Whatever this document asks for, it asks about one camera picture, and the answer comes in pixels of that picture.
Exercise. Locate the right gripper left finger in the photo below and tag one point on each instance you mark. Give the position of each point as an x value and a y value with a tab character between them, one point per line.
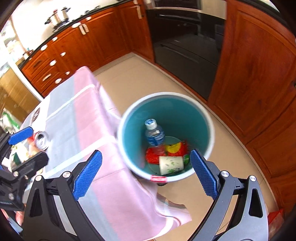
42	220

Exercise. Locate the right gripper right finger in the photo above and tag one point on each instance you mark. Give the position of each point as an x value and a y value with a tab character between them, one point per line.
249	218

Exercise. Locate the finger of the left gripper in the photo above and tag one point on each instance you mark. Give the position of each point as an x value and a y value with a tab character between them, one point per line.
21	136
30	167

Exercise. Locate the crushed silver can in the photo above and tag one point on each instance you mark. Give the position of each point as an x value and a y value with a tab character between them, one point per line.
41	140

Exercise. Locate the white teal trash bin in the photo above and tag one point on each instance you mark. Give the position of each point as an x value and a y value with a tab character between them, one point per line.
182	119

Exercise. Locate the wooden kitchen cabinets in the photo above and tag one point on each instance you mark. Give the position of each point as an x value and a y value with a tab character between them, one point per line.
254	93

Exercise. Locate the pink grey checked tablecloth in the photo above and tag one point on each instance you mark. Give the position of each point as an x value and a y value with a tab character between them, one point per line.
79	118

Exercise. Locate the white floral paper cup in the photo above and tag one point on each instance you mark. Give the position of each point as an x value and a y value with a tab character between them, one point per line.
170	164

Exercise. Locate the red yellow snack wrapper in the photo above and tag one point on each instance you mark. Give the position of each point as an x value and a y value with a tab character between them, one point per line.
179	149

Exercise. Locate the clear plastic water bottle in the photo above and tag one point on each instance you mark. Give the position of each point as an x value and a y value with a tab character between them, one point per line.
154	133

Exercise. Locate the steel cooking pot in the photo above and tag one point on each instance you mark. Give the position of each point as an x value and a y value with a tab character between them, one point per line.
58	18

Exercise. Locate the black built-in oven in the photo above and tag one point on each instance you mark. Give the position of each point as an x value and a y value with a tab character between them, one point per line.
187	37

